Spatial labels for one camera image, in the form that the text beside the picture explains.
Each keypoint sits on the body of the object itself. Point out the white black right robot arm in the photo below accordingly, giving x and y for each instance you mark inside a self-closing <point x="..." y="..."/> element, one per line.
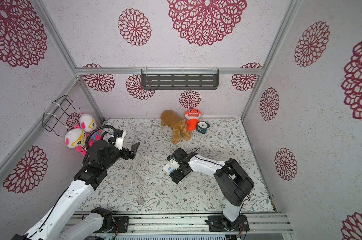
<point x="233" y="181"/>

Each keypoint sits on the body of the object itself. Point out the white plush red striped shirt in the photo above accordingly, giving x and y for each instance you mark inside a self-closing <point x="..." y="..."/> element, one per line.
<point x="75" y="139"/>

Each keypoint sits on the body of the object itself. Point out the floral table mat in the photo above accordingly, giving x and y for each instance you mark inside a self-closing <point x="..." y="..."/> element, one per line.
<point x="144" y="184"/>

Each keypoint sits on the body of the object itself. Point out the teal alarm clock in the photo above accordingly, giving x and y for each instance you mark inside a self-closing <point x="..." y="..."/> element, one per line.
<point x="202" y="127"/>

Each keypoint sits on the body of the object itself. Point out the red shark plush toy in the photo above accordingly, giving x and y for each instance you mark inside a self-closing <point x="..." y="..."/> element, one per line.
<point x="192" y="116"/>

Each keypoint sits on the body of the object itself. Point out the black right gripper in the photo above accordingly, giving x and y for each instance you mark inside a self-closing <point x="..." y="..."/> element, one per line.
<point x="180" y="165"/>

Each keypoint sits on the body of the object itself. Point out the grey wall shelf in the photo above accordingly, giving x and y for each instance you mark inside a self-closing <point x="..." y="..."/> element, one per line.
<point x="179" y="80"/>

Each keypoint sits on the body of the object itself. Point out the black wire basket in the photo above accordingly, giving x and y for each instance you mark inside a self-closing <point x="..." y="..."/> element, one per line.
<point x="61" y="108"/>

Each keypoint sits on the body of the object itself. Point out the white plush blue dotted shirt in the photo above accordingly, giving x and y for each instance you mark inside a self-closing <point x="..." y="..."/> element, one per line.
<point x="88" y="124"/>

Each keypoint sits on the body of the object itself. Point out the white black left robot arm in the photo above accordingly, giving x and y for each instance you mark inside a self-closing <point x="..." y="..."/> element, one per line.
<point x="86" y="181"/>

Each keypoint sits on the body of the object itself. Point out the brown plush toy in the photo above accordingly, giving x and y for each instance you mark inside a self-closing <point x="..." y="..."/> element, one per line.
<point x="177" y="124"/>

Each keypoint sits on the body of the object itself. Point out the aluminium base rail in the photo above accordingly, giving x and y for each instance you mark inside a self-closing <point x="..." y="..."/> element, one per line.
<point x="184" y="224"/>

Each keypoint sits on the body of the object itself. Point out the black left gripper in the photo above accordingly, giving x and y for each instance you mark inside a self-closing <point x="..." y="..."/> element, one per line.
<point x="127" y="155"/>

